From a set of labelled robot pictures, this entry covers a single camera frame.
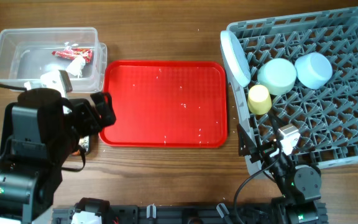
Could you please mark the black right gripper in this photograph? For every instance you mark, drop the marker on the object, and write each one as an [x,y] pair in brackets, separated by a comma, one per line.
[250,147]

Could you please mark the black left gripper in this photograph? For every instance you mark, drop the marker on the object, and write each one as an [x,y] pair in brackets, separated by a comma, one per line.
[105,107]

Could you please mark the yellow plastic cup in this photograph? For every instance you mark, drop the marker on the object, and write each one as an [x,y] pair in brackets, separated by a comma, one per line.
[259,100]

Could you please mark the white tissue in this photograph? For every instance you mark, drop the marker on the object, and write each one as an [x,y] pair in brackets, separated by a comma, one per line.
[76,66]

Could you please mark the red snack wrapper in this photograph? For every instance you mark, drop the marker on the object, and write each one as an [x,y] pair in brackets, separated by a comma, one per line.
[73,53]

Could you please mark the mint green bowl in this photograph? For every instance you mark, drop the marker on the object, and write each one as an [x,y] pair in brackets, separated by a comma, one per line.
[278,76]

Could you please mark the light blue plate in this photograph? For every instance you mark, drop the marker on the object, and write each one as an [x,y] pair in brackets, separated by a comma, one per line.
[235,58]

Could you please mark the light blue bowl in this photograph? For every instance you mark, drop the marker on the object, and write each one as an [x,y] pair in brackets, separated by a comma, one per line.
[313,70]

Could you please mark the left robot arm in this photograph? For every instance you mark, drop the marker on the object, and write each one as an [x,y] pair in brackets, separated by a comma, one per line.
[41,129]

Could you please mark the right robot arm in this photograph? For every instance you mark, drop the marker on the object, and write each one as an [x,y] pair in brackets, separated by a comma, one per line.
[300,186]

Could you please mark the grey dishwasher rack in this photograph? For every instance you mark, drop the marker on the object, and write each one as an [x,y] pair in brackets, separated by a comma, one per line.
[327,118]

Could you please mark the black tray bin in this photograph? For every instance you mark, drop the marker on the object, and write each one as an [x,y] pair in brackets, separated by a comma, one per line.
[83,146]

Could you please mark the red plastic tray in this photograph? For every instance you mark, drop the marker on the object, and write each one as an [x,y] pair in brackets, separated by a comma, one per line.
[166,104]

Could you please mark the clear plastic bin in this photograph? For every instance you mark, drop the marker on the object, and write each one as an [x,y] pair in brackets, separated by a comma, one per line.
[27,54]

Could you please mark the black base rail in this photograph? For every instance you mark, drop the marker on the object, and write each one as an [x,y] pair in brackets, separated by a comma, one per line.
[90,210]

